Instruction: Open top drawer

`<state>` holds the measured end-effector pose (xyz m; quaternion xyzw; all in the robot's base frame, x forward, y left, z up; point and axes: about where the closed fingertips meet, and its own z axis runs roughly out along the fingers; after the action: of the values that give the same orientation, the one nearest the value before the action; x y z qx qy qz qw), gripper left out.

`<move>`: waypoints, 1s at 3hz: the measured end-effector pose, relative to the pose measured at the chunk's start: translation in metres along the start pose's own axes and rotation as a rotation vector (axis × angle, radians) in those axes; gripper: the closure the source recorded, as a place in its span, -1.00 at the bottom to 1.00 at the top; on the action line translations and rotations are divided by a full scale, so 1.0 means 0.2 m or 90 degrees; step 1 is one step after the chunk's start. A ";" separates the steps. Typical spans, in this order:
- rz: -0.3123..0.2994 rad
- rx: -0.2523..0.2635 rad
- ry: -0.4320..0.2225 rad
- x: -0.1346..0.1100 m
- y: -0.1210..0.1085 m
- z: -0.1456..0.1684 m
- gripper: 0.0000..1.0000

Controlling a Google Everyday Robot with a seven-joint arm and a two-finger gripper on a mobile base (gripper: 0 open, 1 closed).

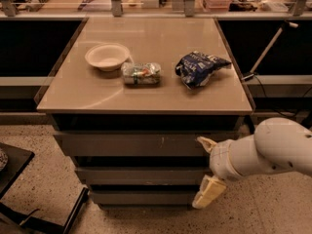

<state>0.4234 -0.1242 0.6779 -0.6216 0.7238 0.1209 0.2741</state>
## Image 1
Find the grey top drawer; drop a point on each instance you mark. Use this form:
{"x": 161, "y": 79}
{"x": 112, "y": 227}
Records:
{"x": 131, "y": 145}

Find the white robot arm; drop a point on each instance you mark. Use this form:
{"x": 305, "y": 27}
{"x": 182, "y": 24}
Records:
{"x": 278, "y": 145}

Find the blue chip bag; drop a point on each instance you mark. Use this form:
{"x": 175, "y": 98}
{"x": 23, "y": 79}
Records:
{"x": 196, "y": 68}

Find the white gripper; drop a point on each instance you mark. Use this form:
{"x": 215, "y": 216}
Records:
{"x": 219, "y": 162}

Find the white paper bowl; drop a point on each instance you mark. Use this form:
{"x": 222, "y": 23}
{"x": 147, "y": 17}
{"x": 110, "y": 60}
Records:
{"x": 107, "y": 56}

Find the black table at left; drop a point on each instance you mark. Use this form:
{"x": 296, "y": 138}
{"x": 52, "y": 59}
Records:
{"x": 18, "y": 159}

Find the purple white book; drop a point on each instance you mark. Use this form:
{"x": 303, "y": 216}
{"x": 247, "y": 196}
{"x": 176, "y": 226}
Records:
{"x": 95, "y": 5}

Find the crushed green white can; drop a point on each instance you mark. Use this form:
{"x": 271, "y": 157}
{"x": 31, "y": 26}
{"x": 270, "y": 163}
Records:
{"x": 141, "y": 73}

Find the white rod with cable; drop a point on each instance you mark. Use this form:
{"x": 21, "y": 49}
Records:
{"x": 249, "y": 75}

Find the grey drawer cabinet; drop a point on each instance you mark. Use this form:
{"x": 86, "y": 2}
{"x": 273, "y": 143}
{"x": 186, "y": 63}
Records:
{"x": 84, "y": 99}

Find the black floor base frame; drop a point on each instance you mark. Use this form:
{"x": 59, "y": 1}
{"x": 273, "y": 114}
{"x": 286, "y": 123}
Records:
{"x": 36, "y": 223}

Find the grey drawer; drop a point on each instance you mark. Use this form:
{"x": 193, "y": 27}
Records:
{"x": 142, "y": 175}
{"x": 131, "y": 145}
{"x": 112, "y": 198}

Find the grey bottom drawer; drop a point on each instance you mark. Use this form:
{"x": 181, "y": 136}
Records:
{"x": 112, "y": 198}

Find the grey middle drawer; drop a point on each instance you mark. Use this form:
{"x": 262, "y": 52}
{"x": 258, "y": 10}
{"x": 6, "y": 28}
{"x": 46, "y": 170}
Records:
{"x": 142, "y": 175}

